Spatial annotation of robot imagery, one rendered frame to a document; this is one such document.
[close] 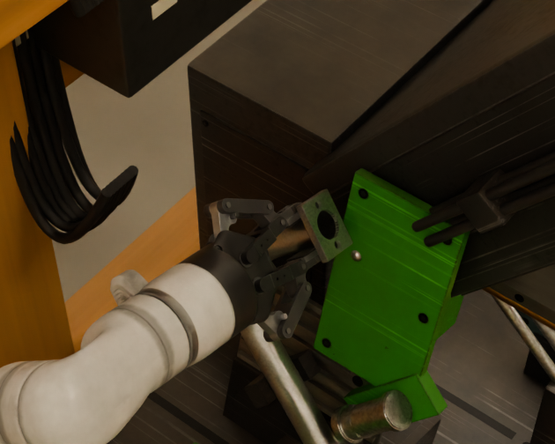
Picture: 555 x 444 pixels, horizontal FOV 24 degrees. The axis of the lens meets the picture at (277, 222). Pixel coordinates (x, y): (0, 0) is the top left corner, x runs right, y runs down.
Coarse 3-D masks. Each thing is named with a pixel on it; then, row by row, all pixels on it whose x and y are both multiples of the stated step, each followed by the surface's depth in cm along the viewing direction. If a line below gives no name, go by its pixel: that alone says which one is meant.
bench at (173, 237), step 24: (192, 192) 164; (168, 216) 161; (192, 216) 161; (144, 240) 159; (168, 240) 159; (192, 240) 159; (120, 264) 156; (144, 264) 156; (168, 264) 156; (96, 288) 154; (72, 312) 151; (96, 312) 151; (72, 336) 149
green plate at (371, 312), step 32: (352, 192) 113; (384, 192) 111; (352, 224) 115; (384, 224) 112; (448, 224) 108; (384, 256) 114; (416, 256) 112; (448, 256) 110; (352, 288) 118; (384, 288) 116; (416, 288) 113; (448, 288) 111; (320, 320) 122; (352, 320) 120; (384, 320) 117; (416, 320) 115; (448, 320) 121; (352, 352) 121; (384, 352) 119; (416, 352) 116
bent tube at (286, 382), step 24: (312, 216) 111; (336, 216) 114; (288, 240) 114; (312, 240) 112; (336, 240) 113; (264, 360) 123; (288, 360) 123; (288, 384) 123; (288, 408) 123; (312, 408) 123; (312, 432) 123
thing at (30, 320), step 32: (0, 64) 108; (0, 96) 110; (0, 128) 112; (0, 160) 114; (0, 192) 116; (0, 224) 119; (32, 224) 123; (0, 256) 121; (32, 256) 125; (0, 288) 124; (32, 288) 128; (0, 320) 126; (32, 320) 131; (64, 320) 136; (0, 352) 129; (32, 352) 134; (64, 352) 139
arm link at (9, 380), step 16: (0, 368) 93; (16, 368) 92; (32, 368) 90; (0, 384) 91; (16, 384) 90; (0, 400) 90; (16, 400) 89; (0, 416) 90; (16, 416) 89; (0, 432) 90; (16, 432) 89
